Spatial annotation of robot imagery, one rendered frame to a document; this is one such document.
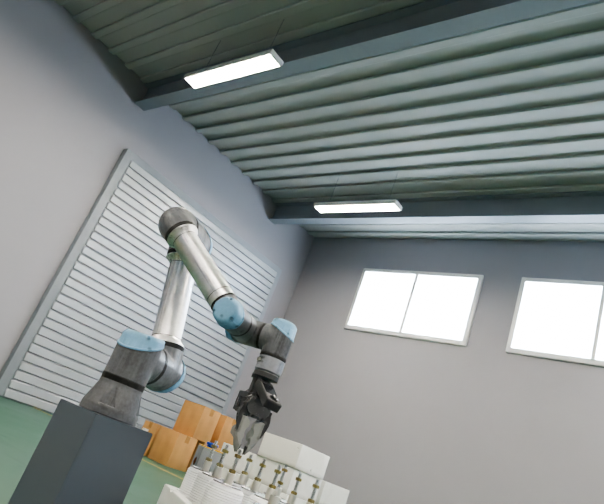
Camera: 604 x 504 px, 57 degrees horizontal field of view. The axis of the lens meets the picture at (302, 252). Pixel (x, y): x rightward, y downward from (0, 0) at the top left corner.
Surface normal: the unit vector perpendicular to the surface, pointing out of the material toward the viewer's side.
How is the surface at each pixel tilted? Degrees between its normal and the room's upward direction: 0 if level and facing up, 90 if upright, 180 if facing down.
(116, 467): 90
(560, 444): 90
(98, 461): 90
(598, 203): 90
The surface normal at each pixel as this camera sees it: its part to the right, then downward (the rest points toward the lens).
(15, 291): 0.76, 0.03
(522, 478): -0.56, -0.48
